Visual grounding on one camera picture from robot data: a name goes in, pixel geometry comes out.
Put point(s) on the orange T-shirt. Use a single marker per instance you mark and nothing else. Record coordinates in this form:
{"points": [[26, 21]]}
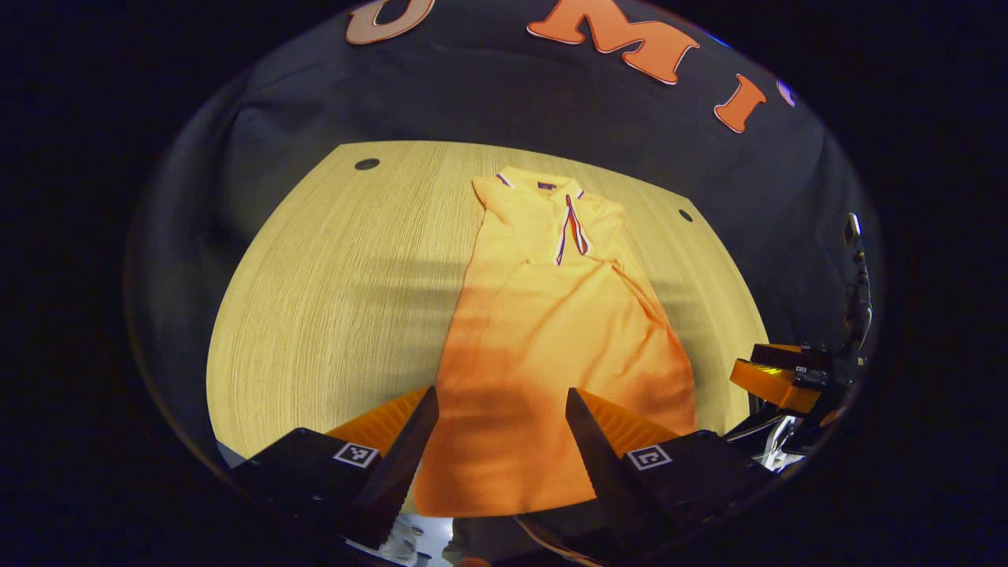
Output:
{"points": [[543, 339]]}

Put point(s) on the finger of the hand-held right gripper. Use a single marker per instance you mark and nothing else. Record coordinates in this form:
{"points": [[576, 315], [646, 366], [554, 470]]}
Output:
{"points": [[787, 358], [772, 386]]}

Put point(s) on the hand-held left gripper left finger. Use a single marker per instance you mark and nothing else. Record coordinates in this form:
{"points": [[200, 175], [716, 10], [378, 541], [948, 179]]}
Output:
{"points": [[402, 472]]}

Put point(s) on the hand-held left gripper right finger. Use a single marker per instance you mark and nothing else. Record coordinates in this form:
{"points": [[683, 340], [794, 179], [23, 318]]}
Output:
{"points": [[602, 472]]}

